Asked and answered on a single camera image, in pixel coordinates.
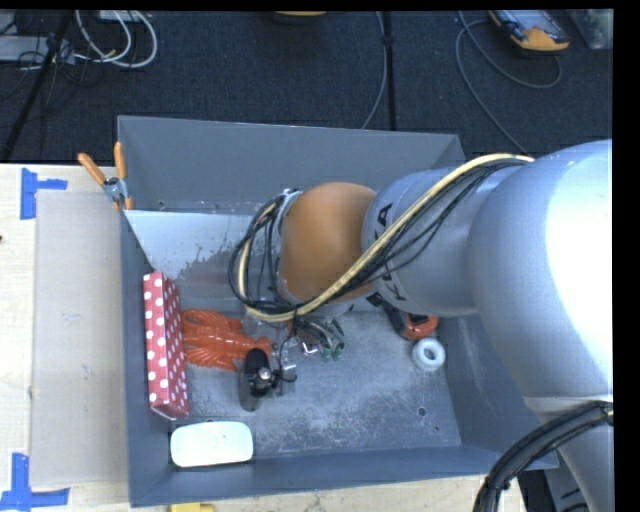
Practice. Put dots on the black rounded object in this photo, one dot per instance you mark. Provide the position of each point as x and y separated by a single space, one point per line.
254 361

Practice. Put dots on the pale cardboard board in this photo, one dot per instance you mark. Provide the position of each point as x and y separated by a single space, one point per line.
75 325

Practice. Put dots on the red white-dotted box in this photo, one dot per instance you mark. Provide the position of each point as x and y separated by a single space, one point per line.
164 350

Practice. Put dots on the orange and black tool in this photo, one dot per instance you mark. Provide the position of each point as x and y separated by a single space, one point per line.
419 326

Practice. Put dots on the white rounded soap bar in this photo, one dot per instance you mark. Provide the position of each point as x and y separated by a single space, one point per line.
212 444

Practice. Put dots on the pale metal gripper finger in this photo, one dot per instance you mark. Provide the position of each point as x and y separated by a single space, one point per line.
289 371
265 373

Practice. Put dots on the orange toy lobster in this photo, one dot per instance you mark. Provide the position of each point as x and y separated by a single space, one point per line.
210 340

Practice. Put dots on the grey metal bin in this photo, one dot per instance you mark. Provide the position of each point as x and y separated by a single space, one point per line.
350 415

